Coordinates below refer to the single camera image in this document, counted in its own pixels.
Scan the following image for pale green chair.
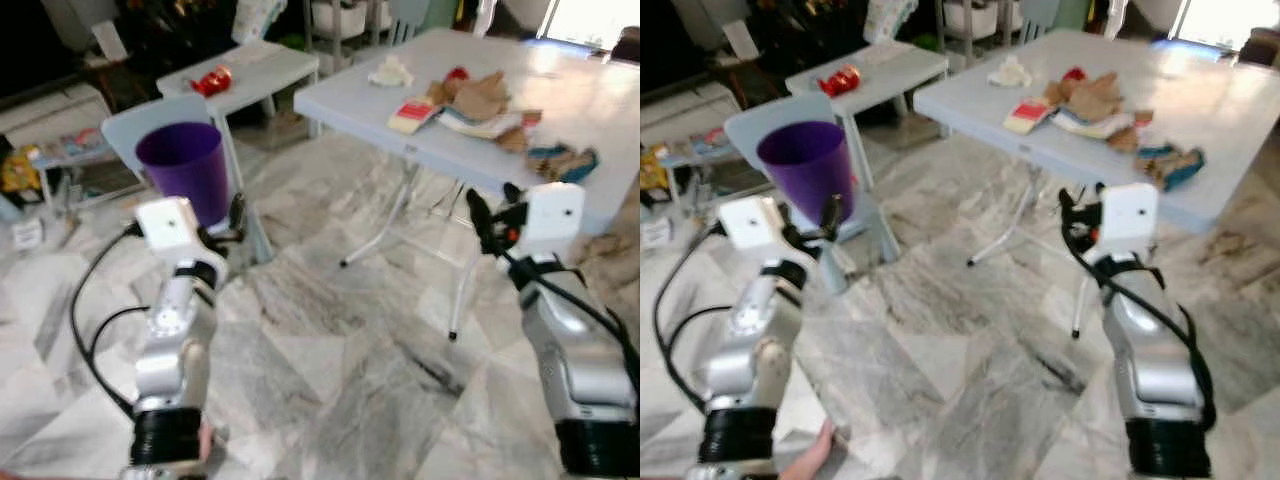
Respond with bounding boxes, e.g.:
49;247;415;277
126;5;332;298
1020;0;1063;42
385;0;432;47

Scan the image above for colourful baby bouncer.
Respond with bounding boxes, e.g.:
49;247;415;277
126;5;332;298
655;124;738;168
28;127;117;168

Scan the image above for crumpled white tissue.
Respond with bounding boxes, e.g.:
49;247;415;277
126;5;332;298
987;55;1036;89
367;55;415;89

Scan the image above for teal and brown crumpled trash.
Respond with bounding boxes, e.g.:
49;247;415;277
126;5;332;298
526;143;600;185
1139;143;1207;192

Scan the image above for white patterned bag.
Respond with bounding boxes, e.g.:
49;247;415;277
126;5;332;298
231;0;290;47
861;0;920;47

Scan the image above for small pale grey table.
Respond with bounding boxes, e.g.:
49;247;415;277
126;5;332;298
156;40;321;153
785;40;950;193

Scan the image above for purple plastic rubbish bin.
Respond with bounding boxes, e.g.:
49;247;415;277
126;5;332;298
756;120;857;227
135;121;232;229

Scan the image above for yellow toy packet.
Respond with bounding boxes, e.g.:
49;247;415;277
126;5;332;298
0;145;42;197
643;145;672;197

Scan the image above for small brown paper scrap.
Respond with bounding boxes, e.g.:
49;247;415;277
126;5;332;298
1107;110;1155;154
497;110;544;154

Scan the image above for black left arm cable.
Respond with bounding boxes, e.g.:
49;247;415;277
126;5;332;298
69;225;143;421
652;225;733;413

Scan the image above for large pale blue folding table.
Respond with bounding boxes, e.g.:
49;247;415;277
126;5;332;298
293;27;641;342
912;27;1280;340

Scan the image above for wire rack with white tub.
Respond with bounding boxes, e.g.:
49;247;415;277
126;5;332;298
934;0;1022;52
304;0;392;48

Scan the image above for white and blue booklet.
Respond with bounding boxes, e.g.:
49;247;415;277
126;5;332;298
1052;105;1137;140
437;105;527;140

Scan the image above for crumpled brown paper bag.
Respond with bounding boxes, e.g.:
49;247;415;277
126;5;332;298
427;70;512;124
1042;71;1127;124

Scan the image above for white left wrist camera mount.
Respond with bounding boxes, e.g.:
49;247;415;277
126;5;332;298
135;197;207;254
718;195;792;254

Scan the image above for round brown side table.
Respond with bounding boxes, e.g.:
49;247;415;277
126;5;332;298
712;55;766;91
83;55;133;91

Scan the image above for white upright card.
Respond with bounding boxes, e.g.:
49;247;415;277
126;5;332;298
91;21;130;62
721;19;762;62

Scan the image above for pale blue plastic chair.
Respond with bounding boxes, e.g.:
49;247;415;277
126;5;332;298
102;94;274;267
723;91;902;297

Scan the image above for red and white packet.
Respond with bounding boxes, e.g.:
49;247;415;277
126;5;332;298
1002;98;1054;136
387;98;439;136

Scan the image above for white TV stand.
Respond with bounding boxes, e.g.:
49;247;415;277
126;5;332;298
0;84;112;153
640;81;742;153

